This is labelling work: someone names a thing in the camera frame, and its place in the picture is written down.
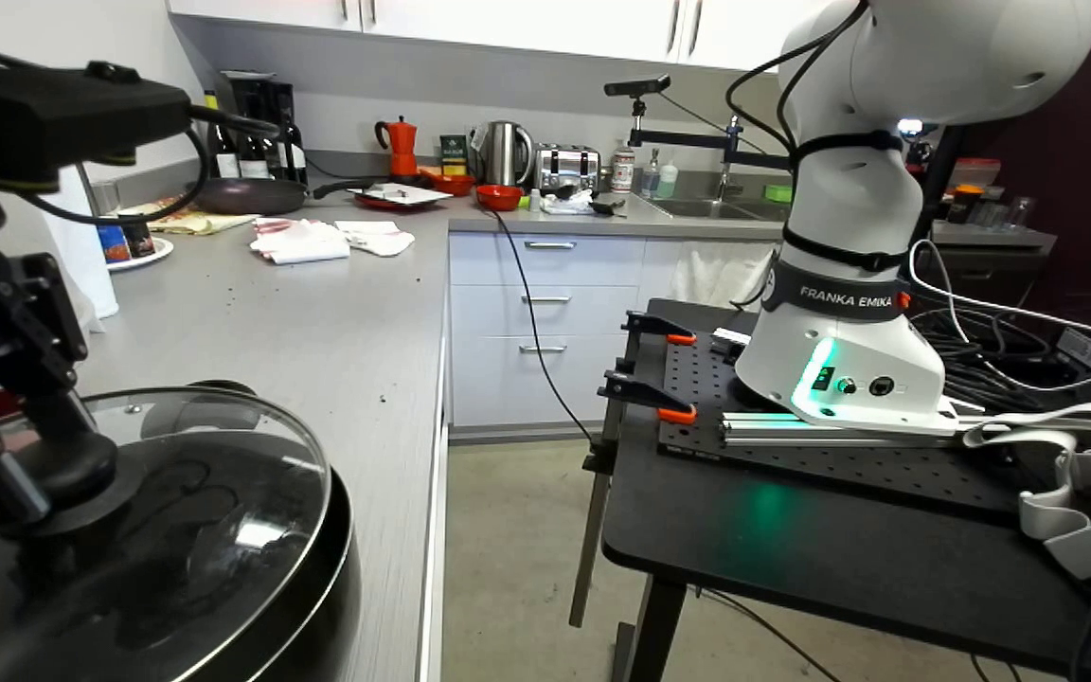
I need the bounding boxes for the black stereo camera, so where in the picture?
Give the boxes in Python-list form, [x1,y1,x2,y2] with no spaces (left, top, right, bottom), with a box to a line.
[601,75,675,103]

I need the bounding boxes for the red bowl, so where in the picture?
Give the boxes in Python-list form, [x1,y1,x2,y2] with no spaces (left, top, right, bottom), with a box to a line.
[473,181,532,218]

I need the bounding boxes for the black perforated robot table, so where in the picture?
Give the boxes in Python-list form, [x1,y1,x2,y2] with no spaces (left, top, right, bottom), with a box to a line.
[569,295,1091,682]

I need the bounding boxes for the white serving plate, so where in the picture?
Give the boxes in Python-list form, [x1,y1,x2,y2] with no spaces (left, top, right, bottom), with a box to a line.
[352,178,456,218]

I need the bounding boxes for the blue can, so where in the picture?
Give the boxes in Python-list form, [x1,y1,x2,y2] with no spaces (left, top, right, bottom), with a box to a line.
[91,220,130,264]

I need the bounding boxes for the glass lid black knob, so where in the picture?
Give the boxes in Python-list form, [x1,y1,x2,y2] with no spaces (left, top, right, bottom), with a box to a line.
[0,383,337,682]

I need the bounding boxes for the black orange clamp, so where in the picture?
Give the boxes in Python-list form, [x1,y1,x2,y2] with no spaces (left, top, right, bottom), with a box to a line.
[620,310,702,354]
[563,367,705,634]

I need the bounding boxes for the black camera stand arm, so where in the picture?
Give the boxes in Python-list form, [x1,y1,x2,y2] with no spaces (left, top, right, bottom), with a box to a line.
[624,96,806,167]

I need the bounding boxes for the white crumpled item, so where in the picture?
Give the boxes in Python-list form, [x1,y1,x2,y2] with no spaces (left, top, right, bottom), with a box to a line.
[539,187,598,220]

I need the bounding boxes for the red moka pot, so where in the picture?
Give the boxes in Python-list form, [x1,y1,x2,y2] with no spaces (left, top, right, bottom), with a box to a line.
[372,114,425,181]

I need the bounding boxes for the black coffee machine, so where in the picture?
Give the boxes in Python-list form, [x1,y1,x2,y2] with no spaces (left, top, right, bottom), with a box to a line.
[206,71,312,181]

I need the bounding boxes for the black cooking pot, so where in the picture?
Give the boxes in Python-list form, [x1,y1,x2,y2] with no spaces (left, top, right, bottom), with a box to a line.
[0,378,365,682]

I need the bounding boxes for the white upper cabinets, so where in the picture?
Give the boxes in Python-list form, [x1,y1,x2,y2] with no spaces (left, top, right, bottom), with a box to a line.
[164,0,833,71]

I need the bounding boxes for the steel toaster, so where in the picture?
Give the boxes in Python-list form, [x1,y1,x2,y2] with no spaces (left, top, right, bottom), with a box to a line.
[535,140,606,197]

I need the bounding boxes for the aluminium rail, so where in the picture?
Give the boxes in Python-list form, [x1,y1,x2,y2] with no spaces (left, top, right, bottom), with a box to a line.
[715,409,962,446]

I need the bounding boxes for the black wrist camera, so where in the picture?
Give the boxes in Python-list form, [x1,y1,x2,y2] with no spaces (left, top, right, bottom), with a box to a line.
[0,52,196,192]

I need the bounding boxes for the black power cord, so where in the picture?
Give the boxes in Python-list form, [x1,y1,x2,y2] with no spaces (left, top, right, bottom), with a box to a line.
[489,206,598,446]

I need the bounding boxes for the white drawer cabinet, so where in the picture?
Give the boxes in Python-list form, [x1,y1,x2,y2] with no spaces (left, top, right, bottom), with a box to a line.
[448,229,782,441]

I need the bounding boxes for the green box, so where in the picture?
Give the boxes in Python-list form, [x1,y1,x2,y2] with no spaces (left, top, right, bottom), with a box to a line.
[437,133,471,181]

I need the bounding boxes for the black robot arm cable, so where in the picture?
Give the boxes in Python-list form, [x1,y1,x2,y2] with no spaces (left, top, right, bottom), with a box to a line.
[718,0,880,162]

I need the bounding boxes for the yellow printed cloth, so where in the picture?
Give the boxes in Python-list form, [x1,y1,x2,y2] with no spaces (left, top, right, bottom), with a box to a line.
[144,206,256,238]

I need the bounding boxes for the black frying pan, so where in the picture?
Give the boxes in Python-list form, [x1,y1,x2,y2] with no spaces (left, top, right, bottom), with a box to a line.
[188,175,312,218]

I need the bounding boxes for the crumpled white red-striped towel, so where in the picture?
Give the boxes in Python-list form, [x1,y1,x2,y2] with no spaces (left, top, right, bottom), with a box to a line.
[245,220,352,271]

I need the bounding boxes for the black cable bundle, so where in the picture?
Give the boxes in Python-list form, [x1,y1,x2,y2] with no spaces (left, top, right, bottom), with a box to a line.
[948,301,1091,415]

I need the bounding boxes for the steel kettle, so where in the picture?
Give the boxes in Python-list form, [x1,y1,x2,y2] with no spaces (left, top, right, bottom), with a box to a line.
[476,118,539,192]

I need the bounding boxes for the steel sink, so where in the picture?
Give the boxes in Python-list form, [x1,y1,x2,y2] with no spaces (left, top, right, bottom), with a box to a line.
[657,167,804,225]

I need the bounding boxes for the dark can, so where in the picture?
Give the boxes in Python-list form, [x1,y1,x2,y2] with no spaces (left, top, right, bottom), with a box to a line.
[112,218,154,260]

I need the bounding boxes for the small red item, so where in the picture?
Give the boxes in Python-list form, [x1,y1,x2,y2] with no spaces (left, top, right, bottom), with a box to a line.
[415,167,482,201]

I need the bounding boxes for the small round white plate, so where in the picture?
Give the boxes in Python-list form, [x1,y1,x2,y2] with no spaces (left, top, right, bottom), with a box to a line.
[103,236,177,277]

